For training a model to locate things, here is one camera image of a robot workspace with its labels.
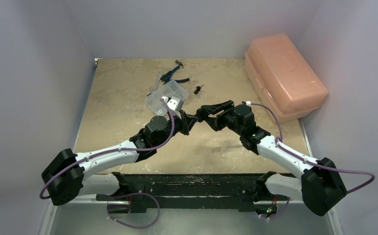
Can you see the small hammer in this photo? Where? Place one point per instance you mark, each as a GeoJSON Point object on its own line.
{"type": "Point", "coordinates": [179, 64]}

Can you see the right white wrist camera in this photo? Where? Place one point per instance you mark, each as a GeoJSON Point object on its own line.
{"type": "Point", "coordinates": [247, 103]}

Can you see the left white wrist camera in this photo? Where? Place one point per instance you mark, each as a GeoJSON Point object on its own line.
{"type": "Point", "coordinates": [174, 104]}

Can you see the black padlock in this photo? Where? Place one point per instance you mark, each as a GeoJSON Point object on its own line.
{"type": "Point", "coordinates": [201, 115]}

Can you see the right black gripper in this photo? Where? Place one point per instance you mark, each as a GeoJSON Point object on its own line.
{"type": "Point", "coordinates": [221, 117]}

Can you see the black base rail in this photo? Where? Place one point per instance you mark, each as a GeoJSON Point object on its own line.
{"type": "Point", "coordinates": [237, 191]}

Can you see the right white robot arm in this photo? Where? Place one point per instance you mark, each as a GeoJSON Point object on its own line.
{"type": "Point", "coordinates": [315, 182]}

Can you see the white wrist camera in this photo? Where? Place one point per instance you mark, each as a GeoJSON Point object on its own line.
{"type": "Point", "coordinates": [247, 103]}
{"type": "Point", "coordinates": [174, 104]}

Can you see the clear plastic screw box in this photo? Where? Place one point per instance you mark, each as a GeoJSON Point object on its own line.
{"type": "Point", "coordinates": [170, 89]}

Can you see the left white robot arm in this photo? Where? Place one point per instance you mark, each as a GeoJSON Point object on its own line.
{"type": "Point", "coordinates": [65, 177]}

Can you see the pink plastic storage box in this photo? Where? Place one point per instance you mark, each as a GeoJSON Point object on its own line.
{"type": "Point", "coordinates": [282, 78]}

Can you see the silver wrench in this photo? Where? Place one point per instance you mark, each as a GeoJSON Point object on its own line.
{"type": "Point", "coordinates": [157, 81]}

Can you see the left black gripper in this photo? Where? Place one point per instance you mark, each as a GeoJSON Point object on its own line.
{"type": "Point", "coordinates": [186, 122]}

